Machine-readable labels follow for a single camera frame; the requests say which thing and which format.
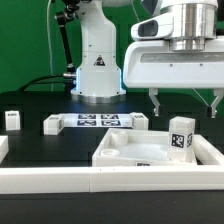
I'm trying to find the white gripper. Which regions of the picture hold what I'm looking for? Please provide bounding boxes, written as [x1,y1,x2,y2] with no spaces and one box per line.
[123,39,224,118]

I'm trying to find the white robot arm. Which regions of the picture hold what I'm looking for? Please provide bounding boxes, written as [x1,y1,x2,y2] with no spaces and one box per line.
[62,0,224,117]

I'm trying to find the white fiducial marker base sheet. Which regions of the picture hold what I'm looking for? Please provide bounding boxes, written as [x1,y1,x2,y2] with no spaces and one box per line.
[61,113,131,127]

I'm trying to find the white right fence rail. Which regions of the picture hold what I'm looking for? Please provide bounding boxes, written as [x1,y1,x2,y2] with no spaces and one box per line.
[193,135,224,166]

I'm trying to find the white fence rail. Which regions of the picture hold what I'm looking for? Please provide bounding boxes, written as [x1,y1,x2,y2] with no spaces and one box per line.
[0,165,224,194]
[0,136,9,163]
[193,135,224,166]

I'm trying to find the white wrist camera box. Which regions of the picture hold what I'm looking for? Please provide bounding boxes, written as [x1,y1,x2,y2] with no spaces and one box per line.
[131,13,174,41]

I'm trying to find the white front fence rail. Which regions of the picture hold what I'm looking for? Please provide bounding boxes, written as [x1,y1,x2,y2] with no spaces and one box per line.
[0,165,224,194]

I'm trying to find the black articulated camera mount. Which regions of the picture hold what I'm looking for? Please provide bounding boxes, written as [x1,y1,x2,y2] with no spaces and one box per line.
[55,0,80,93]

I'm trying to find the black cable bundle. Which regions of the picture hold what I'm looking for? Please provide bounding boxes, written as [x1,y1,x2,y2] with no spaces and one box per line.
[17,74,68,93]

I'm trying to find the white vertical cable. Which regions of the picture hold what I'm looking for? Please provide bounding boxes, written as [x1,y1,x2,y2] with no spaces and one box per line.
[46,0,55,92]

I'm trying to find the white left fence rail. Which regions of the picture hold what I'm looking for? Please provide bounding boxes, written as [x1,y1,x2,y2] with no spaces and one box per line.
[0,136,9,163]

